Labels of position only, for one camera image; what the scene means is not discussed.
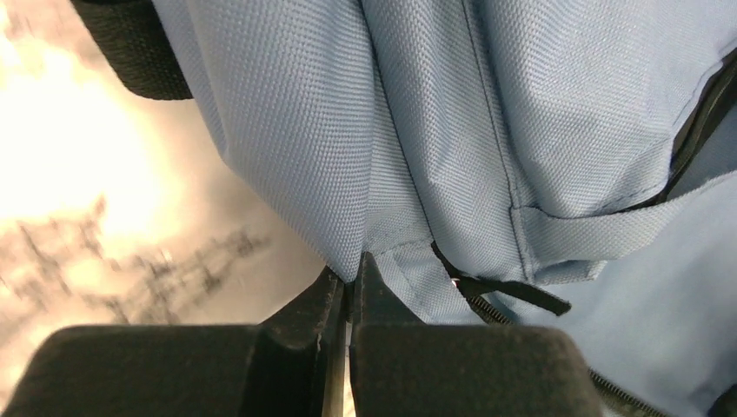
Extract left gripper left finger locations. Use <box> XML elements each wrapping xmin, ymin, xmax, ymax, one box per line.
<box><xmin>5</xmin><ymin>269</ymin><xmax>344</xmax><ymax>416</ymax></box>

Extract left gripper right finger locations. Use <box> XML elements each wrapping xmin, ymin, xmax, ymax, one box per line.
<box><xmin>350</xmin><ymin>253</ymin><xmax>603</xmax><ymax>416</ymax></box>

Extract blue backpack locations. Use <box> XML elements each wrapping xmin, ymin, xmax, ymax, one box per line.
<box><xmin>74</xmin><ymin>1</ymin><xmax>736</xmax><ymax>416</ymax></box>

